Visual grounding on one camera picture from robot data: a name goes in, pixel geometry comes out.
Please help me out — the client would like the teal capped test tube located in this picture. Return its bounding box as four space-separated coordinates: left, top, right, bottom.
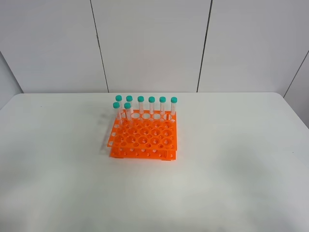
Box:
124 102 133 127

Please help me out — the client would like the orange test tube rack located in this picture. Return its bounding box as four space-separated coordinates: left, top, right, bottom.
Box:
107 110 177 161

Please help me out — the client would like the back row tube far right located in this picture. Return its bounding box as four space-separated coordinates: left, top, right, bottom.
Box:
170 97 178 120

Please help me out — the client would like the second row teal capped tube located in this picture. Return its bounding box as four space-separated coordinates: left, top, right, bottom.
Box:
113 102 123 129

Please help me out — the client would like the back row tube far left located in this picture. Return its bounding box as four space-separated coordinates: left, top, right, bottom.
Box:
115 95 123 113

